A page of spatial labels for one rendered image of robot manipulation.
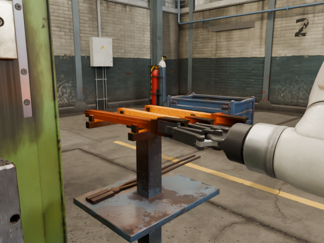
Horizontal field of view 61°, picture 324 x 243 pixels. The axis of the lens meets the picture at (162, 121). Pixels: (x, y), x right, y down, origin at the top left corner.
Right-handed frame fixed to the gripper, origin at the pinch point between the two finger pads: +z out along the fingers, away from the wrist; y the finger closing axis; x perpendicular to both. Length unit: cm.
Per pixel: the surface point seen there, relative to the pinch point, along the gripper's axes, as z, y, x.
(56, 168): 55, -5, -24
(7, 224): 30.8, -28.4, -26.9
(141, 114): 23.3, 10.6, -1.3
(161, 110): 26.2, 22.6, -1.7
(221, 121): 1.6, 23.1, -1.9
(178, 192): 14.2, 19.1, -27.7
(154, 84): 537, 497, -38
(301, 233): 12, 151, -102
